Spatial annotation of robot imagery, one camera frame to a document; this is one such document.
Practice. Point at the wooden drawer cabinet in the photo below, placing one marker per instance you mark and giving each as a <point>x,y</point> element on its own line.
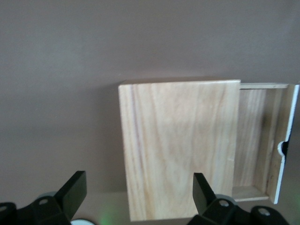
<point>178,150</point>

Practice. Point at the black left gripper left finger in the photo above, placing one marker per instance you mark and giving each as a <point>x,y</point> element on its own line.
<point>68,199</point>

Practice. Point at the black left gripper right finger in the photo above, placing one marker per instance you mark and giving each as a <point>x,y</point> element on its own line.
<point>206,201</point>

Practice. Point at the brown table cover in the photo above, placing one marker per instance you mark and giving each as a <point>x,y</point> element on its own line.
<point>70,93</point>

